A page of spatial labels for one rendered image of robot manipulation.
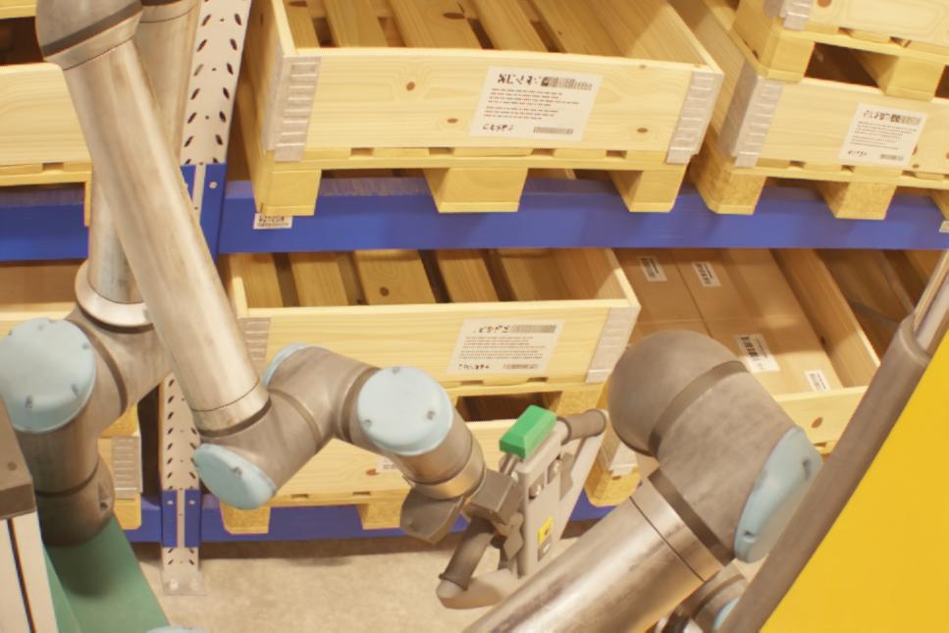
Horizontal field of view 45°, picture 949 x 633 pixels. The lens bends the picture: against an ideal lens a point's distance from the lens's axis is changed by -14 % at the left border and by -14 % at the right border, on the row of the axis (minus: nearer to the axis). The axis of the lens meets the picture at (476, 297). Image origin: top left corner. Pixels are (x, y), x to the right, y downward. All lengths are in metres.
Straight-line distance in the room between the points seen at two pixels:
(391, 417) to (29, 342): 0.48
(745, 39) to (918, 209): 0.74
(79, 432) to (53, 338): 0.12
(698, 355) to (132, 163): 0.55
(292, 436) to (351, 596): 1.83
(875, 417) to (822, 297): 2.91
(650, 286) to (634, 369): 2.29
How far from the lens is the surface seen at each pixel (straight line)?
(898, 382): 0.66
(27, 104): 2.05
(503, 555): 1.70
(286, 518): 2.99
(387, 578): 3.22
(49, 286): 2.55
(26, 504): 1.06
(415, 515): 1.49
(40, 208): 2.27
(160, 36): 1.33
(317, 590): 3.16
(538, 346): 2.61
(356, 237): 2.40
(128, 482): 2.73
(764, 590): 0.78
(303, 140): 2.16
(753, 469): 1.08
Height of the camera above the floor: 2.59
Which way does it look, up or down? 40 degrees down
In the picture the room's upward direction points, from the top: 16 degrees clockwise
